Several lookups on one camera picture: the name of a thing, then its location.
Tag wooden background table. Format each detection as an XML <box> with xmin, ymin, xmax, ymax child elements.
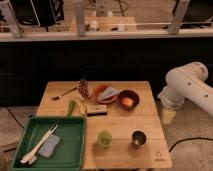
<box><xmin>68</xmin><ymin>15</ymin><xmax>138</xmax><ymax>33</ymax></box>

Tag metal spoon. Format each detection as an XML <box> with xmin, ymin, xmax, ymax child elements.
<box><xmin>51</xmin><ymin>87</ymin><xmax>78</xmax><ymax>101</ymax></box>

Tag dark metal cup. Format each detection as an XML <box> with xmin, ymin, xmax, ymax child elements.
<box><xmin>132</xmin><ymin>131</ymin><xmax>146</xmax><ymax>148</ymax></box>

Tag black cable left floor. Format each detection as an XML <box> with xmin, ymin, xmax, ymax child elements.
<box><xmin>5</xmin><ymin>106</ymin><xmax>26</xmax><ymax>130</ymax></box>

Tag black cable right floor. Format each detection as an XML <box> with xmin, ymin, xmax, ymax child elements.
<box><xmin>168</xmin><ymin>136</ymin><xmax>213</xmax><ymax>153</ymax></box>

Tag grey blue sponge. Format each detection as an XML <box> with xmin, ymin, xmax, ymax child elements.
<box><xmin>38</xmin><ymin>134</ymin><xmax>60</xmax><ymax>158</ymax></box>

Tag orange red plate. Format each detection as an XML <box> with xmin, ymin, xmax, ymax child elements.
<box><xmin>93</xmin><ymin>84</ymin><xmax>119</xmax><ymax>104</ymax></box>

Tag wooden block brush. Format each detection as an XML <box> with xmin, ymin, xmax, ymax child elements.
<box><xmin>87</xmin><ymin>105</ymin><xmax>107</xmax><ymax>116</ymax></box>

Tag wooden folding table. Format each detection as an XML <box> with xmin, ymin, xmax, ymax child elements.
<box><xmin>35</xmin><ymin>80</ymin><xmax>173</xmax><ymax>170</ymax></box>

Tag black cable floor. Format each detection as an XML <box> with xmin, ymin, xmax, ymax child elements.
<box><xmin>168</xmin><ymin>136</ymin><xmax>213</xmax><ymax>153</ymax></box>
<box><xmin>5</xmin><ymin>106</ymin><xmax>26</xmax><ymax>130</ymax></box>

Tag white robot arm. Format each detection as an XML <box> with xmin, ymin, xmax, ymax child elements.
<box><xmin>158</xmin><ymin>62</ymin><xmax>213</xmax><ymax>125</ymax></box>

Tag grey folded cloth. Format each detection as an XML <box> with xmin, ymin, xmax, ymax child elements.
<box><xmin>98</xmin><ymin>87</ymin><xmax>119</xmax><ymax>100</ymax></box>

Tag metal frame railing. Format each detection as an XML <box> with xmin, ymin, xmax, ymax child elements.
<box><xmin>0</xmin><ymin>0</ymin><xmax>213</xmax><ymax>42</ymax></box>

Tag green plastic cup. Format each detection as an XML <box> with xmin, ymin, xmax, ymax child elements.
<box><xmin>97</xmin><ymin>130</ymin><xmax>112</xmax><ymax>148</ymax></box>

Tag brown pine cone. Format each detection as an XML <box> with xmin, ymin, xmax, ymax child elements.
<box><xmin>78</xmin><ymin>79</ymin><xmax>90</xmax><ymax>100</ymax></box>

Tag orange round fruit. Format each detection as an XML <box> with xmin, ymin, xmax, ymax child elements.
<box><xmin>122</xmin><ymin>97</ymin><xmax>133</xmax><ymax>107</ymax></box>

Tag yellow banana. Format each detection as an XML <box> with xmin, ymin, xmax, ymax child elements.
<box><xmin>76</xmin><ymin>98</ymin><xmax>86</xmax><ymax>115</ymax></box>

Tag green plastic tray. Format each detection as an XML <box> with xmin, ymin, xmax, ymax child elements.
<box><xmin>11</xmin><ymin>117</ymin><xmax>86</xmax><ymax>171</ymax></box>

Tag white tongs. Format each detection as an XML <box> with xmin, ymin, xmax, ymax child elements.
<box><xmin>20</xmin><ymin>124</ymin><xmax>58</xmax><ymax>164</ymax></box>

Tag dark brown bowl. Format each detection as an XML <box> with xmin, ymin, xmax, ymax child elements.
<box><xmin>118</xmin><ymin>90</ymin><xmax>140</xmax><ymax>111</ymax></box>

